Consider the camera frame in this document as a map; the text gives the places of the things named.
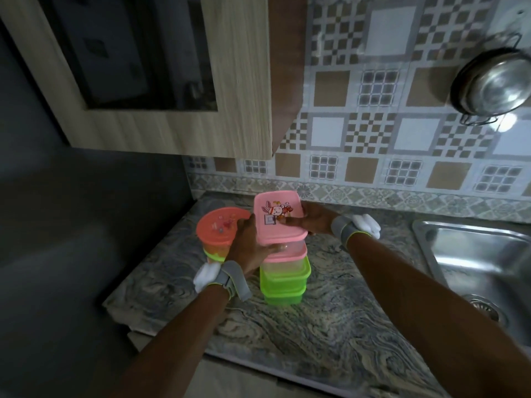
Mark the person's left hand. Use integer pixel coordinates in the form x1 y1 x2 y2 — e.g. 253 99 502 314
227 214 287 278

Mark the person's right hand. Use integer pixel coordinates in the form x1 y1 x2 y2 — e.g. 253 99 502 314
285 201 339 237

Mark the orange round lid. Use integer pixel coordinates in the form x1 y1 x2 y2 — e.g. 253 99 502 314
195 207 252 247

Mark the green rectangular giraffe lid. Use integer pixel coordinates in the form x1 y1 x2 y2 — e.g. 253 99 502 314
261 285 308 297
259 257 312 283

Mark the wooden cabinet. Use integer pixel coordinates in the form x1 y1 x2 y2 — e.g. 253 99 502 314
0 0 310 160

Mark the person's left forearm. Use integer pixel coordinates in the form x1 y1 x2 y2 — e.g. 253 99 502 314
112 284 233 398

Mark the person's right forearm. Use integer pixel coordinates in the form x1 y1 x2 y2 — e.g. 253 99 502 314
346 234 531 398

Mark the white grey wrist tracker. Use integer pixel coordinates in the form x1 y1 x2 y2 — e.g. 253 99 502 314
330 214 382 252
193 260 253 303

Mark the steel sink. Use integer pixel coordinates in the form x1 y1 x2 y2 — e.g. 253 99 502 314
412 219 531 349

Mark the steel sink drain strainer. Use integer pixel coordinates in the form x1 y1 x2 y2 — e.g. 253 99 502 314
462 294 509 328

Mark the steel pan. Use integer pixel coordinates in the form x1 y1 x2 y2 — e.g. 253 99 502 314
450 33 531 127

